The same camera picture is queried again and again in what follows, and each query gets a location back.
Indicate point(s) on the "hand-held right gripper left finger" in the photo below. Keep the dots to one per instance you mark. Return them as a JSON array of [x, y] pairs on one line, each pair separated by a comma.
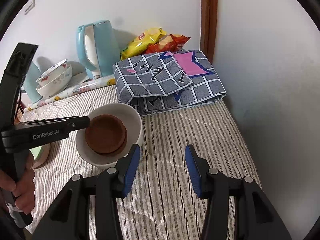
[[131, 167]]

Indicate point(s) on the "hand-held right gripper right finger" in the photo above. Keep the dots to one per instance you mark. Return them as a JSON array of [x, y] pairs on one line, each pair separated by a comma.
[[192, 170]]

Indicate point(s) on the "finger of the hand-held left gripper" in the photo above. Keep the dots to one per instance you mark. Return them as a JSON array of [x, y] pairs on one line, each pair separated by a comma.
[[77, 123]]

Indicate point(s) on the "green square plate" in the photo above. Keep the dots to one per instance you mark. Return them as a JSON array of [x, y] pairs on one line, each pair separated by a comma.
[[35, 153]]

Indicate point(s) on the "small brown bowl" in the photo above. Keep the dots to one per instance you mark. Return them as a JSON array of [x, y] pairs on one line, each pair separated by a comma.
[[126, 138], [105, 135]]

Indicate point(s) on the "pink square plate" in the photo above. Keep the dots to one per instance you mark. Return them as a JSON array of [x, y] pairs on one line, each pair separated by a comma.
[[44, 158]]

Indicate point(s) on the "white ceramic bowl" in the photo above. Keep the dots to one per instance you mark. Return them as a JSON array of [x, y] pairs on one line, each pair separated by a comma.
[[132, 120]]

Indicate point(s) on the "person's left hand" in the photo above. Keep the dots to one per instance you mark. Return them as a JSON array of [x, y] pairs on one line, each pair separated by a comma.
[[25, 192]]

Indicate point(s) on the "patterned paper roll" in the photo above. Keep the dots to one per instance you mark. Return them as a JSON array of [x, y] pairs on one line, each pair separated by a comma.
[[75, 90]]

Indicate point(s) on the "grey striped tablecloth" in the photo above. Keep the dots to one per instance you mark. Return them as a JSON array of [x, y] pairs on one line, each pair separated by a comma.
[[175, 130]]

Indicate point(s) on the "large white bowl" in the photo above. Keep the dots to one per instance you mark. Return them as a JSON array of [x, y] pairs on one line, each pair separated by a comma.
[[61, 83]]

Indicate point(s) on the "light blue thermos jug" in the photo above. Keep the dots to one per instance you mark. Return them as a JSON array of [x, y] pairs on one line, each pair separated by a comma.
[[32, 87]]

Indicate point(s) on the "patterned porcelain bowl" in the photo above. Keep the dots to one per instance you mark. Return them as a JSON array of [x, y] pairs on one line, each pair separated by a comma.
[[53, 70]]

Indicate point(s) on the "light blue electric kettle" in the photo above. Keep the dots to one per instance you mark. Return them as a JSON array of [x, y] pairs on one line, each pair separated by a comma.
[[105, 47]]

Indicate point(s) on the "folded grey checked cloth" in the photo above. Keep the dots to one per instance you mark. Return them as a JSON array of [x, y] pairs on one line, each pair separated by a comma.
[[155, 80]]

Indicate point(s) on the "yellow chips bag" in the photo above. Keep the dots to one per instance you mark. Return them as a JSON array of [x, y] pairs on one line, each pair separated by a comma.
[[140, 45]]

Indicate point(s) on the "red chips bag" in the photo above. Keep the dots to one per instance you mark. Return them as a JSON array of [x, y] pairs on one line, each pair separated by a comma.
[[170, 45]]

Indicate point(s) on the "white light switch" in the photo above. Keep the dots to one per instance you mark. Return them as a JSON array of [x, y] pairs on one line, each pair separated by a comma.
[[30, 6]]

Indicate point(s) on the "brown wooden door frame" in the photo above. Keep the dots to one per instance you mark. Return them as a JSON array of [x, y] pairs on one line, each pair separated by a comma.
[[208, 17]]

